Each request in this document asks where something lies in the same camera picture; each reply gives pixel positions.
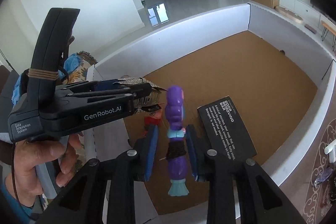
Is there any silver sequin hair clip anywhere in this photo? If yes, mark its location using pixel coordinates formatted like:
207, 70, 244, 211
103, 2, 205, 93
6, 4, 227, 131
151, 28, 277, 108
115, 76, 167, 115

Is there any red candy wrapper packet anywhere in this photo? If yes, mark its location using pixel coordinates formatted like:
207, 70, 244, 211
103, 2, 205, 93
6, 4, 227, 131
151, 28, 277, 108
143, 110, 162, 136

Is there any black odor removing bar box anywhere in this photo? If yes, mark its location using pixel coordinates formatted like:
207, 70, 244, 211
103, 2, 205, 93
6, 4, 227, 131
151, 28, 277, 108
198, 96, 257, 161

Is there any purple mermaid toy wand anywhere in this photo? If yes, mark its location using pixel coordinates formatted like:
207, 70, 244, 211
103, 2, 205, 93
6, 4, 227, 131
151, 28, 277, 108
165, 85, 189, 197

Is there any white cardboard sorting box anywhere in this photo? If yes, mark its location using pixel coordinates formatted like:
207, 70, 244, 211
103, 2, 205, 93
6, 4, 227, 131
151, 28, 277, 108
86, 3, 336, 224

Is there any person's left hand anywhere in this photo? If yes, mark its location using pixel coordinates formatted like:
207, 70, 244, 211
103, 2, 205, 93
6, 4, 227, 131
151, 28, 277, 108
5, 134, 81, 207

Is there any floral patterned cushion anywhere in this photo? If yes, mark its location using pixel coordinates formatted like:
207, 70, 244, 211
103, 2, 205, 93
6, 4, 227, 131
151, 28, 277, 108
59, 51, 97, 84

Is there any blue cloth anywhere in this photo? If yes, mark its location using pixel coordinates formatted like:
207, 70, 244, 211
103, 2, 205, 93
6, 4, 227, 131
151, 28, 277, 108
11, 53, 82, 106

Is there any white tv cabinet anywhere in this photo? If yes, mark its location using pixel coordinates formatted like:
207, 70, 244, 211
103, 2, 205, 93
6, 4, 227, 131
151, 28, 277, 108
279, 0, 335, 34

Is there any small wooden bench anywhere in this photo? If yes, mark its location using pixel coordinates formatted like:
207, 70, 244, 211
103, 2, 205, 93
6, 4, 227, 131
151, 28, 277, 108
321, 20, 336, 51

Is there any black flat television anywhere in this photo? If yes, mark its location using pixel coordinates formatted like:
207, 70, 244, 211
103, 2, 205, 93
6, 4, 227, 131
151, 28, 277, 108
310, 0, 336, 21

